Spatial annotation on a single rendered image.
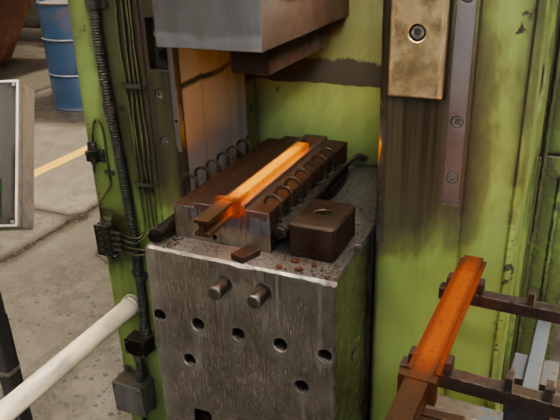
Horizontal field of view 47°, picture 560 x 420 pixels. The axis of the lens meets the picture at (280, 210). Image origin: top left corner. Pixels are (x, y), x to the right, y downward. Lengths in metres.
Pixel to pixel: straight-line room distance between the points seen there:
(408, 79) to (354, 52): 0.42
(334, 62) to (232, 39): 0.50
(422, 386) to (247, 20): 0.60
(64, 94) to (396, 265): 4.85
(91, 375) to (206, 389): 1.17
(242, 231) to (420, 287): 0.35
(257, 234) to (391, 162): 0.27
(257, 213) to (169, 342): 0.34
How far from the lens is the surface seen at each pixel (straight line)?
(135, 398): 1.74
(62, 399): 2.41
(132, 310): 1.60
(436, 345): 0.88
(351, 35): 1.51
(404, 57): 1.10
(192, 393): 1.38
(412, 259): 1.24
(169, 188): 1.42
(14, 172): 1.31
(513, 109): 1.12
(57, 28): 5.76
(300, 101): 1.58
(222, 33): 1.08
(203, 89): 1.41
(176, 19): 1.12
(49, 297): 3.00
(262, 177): 1.25
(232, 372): 1.29
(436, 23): 1.08
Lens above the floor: 1.47
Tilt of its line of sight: 24 degrees down
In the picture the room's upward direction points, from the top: 2 degrees counter-clockwise
